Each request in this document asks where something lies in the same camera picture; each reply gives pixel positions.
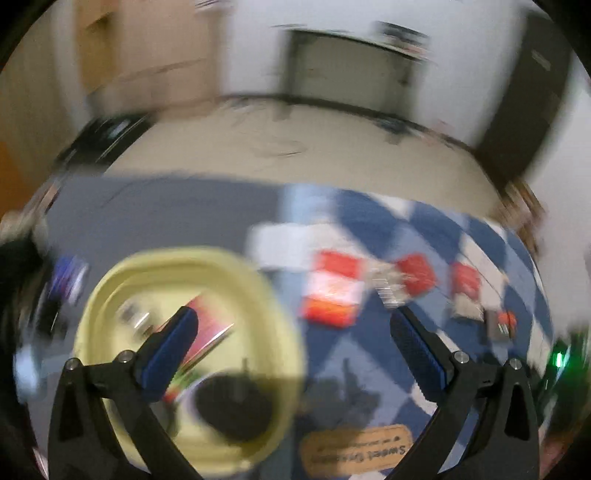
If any cardboard box by wall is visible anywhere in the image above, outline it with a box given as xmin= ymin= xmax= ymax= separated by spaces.
xmin=501 ymin=179 xmax=546 ymax=258

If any blue white checkered blanket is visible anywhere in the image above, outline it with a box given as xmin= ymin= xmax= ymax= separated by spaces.
xmin=242 ymin=184 xmax=554 ymax=479

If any dark door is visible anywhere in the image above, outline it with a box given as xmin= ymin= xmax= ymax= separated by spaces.
xmin=474 ymin=12 xmax=572 ymax=191

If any yellow plastic tray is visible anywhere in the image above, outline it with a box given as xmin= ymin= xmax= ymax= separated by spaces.
xmin=73 ymin=247 xmax=307 ymax=478

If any round beige tin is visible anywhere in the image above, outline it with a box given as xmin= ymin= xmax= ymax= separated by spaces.
xmin=117 ymin=300 xmax=153 ymax=336

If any small black foam cylinder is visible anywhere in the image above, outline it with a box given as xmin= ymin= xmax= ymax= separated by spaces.
xmin=193 ymin=373 xmax=273 ymax=443

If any black folding table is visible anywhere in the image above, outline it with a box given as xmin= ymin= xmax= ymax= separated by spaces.
xmin=277 ymin=21 xmax=430 ymax=122

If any brown sweet dreams label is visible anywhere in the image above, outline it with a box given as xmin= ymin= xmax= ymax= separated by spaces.
xmin=298 ymin=424 xmax=413 ymax=479

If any black suitcase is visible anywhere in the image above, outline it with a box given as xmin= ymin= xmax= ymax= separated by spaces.
xmin=54 ymin=113 xmax=154 ymax=169

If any wooden wardrobe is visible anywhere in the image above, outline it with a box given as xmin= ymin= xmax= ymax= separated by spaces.
xmin=74 ymin=1 xmax=226 ymax=117

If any silver cigarette box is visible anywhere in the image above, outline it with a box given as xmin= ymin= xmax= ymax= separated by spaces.
xmin=370 ymin=264 xmax=410 ymax=309

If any small red cigarette pack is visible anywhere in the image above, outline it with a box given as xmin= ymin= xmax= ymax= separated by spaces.
xmin=451 ymin=262 xmax=481 ymax=301

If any white cloth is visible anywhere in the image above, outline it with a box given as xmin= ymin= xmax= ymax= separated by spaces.
xmin=245 ymin=223 xmax=355 ymax=272

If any red white cigarette carton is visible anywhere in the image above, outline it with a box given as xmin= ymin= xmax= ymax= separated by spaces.
xmin=301 ymin=250 xmax=365 ymax=329

